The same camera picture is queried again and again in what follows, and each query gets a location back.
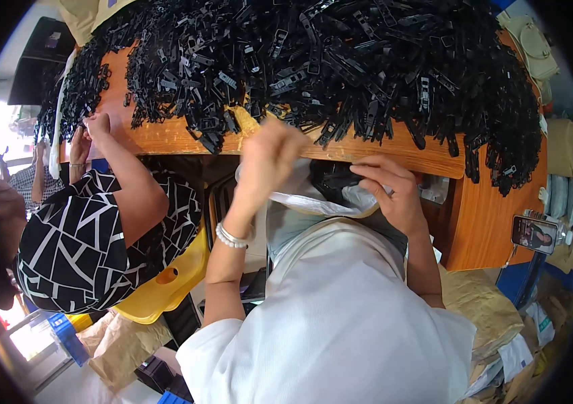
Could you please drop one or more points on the person's right hand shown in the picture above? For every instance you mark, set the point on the person's right hand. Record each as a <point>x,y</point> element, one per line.
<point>400,199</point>

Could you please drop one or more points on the person's left hand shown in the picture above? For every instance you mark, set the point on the person's left hand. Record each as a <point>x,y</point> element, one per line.
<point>266,161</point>

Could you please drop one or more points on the person's left fingers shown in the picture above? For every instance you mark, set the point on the person's left fingers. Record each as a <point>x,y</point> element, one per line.
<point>279,139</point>

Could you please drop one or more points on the white plastic bag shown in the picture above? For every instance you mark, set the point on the white plastic bag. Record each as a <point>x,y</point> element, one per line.
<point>306,199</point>

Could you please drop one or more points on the black clips in bag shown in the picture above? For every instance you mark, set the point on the black clips in bag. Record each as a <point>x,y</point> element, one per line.
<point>334,176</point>

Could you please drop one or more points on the pile of black plastic clips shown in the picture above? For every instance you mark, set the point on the pile of black plastic clips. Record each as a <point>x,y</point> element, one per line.
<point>327,65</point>

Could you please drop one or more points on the yellow plastic stool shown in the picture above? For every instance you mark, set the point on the yellow plastic stool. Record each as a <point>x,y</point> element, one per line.
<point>170,283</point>

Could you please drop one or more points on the person's body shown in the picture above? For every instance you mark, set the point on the person's body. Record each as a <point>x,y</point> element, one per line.
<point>337,333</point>

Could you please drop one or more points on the wooden table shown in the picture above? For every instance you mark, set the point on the wooden table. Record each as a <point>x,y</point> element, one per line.
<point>478,222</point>

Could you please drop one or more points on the white cloth strip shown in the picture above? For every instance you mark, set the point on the white cloth strip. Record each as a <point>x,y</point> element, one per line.
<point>55,141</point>

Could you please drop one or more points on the beige cloth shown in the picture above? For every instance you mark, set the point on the beige cloth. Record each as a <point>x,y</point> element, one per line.
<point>82,17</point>

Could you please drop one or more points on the black box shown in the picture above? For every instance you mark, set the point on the black box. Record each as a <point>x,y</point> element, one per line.
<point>39,65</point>

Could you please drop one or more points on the brown paper sack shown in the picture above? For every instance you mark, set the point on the brown paper sack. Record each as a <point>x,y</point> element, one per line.
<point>120,348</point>

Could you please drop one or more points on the small black case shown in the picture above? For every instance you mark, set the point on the small black case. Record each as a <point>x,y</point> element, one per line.
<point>160,376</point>

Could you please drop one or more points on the beige handbag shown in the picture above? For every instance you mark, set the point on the beige handbag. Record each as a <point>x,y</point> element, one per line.
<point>531,48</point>

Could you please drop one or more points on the heap of brown sacks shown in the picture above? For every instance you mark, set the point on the heap of brown sacks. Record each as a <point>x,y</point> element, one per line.
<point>488,313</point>

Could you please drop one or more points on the smartphone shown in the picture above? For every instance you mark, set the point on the smartphone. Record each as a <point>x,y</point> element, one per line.
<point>534,234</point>

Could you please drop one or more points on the blue plastic crate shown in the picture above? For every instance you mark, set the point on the blue plastic crate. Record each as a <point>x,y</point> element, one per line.
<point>173,399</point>
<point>68,336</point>

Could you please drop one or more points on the yellow sack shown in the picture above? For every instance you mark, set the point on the yellow sack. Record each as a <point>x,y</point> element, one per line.
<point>563,146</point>

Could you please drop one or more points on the stack of white sacks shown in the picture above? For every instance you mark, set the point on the stack of white sacks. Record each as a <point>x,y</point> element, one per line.
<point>561,199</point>

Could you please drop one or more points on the black chair frame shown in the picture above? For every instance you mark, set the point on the black chair frame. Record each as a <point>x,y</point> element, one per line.
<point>221,207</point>

